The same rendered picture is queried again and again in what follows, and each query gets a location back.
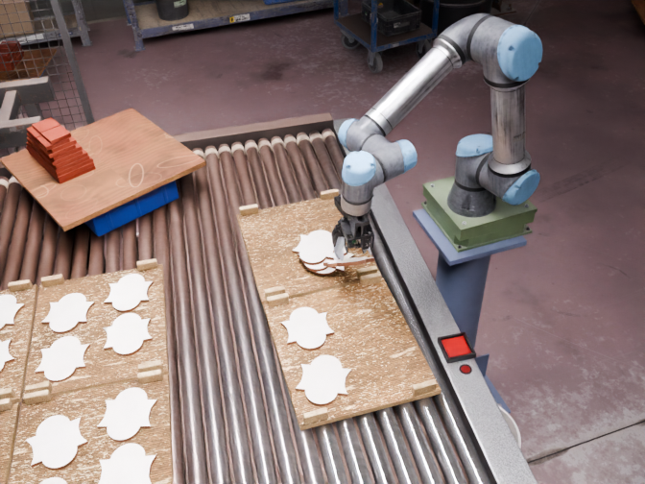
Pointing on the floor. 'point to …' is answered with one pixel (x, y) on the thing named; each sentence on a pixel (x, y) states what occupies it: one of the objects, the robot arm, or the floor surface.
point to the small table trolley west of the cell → (357, 30)
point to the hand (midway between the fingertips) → (350, 250)
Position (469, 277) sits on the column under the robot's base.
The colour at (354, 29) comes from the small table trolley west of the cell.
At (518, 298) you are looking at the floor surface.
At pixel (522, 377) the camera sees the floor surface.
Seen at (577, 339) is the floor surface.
